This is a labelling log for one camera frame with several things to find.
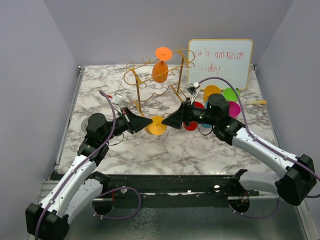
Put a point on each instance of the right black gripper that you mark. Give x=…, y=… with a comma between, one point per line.
x=181, y=115

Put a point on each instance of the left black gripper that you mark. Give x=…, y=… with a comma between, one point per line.
x=136, y=122

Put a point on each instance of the red wine glass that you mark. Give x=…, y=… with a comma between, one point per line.
x=193, y=125

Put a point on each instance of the amber wine glass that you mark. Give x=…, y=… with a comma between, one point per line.
x=156, y=127

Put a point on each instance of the teal wine glass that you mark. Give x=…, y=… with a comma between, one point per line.
x=204, y=125

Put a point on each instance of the yellow wine glass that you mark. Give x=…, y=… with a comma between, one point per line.
x=209, y=90

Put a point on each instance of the orange wine glass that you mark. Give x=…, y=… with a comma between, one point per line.
x=160, y=69

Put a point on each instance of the green wine glass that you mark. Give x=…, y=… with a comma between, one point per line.
x=230, y=95

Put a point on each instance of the magenta wine glass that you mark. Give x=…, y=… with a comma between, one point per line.
x=234, y=109

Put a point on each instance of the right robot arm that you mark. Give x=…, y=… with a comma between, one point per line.
x=294, y=175

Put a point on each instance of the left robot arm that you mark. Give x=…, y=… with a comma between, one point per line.
x=50, y=219

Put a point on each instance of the clear tape roll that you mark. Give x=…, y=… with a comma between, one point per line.
x=84, y=124

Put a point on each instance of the whiteboard marker pen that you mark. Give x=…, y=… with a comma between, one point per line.
x=256, y=102

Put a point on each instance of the small whiteboard with writing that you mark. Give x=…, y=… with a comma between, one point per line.
x=229, y=59

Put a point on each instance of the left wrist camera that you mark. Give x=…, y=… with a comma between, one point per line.
x=116, y=99

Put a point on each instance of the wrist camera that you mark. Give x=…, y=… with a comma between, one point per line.
x=193, y=89
x=116, y=99

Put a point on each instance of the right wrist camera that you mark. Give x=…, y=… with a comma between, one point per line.
x=193, y=89

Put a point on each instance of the gold wire glass rack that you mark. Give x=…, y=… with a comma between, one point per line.
x=138, y=77

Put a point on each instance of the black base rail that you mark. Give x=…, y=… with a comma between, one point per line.
x=169, y=191

